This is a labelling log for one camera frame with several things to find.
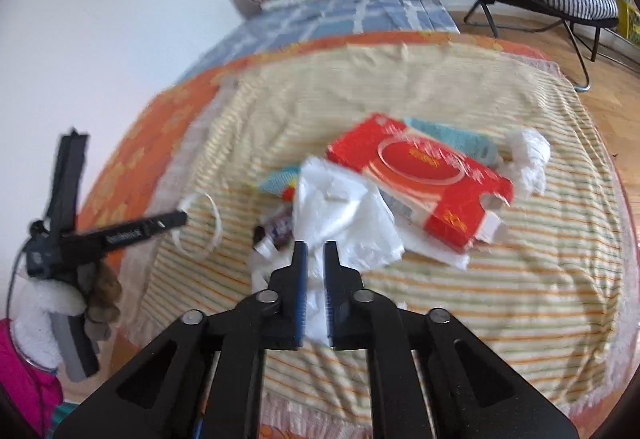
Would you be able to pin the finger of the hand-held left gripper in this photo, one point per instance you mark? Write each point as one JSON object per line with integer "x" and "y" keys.
{"x": 167, "y": 221}

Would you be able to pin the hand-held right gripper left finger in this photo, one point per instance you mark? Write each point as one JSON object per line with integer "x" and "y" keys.
{"x": 300, "y": 289}

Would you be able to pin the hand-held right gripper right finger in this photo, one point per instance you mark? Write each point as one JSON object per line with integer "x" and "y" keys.
{"x": 330, "y": 291}

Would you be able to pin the white plastic strip loop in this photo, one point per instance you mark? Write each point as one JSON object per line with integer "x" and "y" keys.
{"x": 218, "y": 221}

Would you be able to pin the white plastic bag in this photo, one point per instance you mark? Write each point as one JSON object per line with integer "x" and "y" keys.
{"x": 340, "y": 214}

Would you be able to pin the small teal orange packet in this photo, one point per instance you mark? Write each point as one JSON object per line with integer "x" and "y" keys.
{"x": 280, "y": 181}

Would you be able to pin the red tissue box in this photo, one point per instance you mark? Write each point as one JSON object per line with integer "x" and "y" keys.
{"x": 415, "y": 159}

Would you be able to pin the teal tube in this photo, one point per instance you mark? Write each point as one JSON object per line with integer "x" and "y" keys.
{"x": 465, "y": 139}

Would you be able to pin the white tissue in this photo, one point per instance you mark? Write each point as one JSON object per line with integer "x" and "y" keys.
{"x": 527, "y": 159}

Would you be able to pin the person's left hand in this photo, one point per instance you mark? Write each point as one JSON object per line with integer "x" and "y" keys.
{"x": 102, "y": 301}

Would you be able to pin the striped yellow cloth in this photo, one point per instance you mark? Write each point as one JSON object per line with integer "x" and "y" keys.
{"x": 145, "y": 139}

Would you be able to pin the pink garment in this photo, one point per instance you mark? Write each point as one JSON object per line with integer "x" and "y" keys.
{"x": 25, "y": 379}

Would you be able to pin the blue patchwork bed sheet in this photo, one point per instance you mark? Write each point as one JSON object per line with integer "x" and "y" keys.
{"x": 325, "y": 14}

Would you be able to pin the yellow printed bag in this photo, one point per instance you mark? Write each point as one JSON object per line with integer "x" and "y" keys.
{"x": 629, "y": 19}

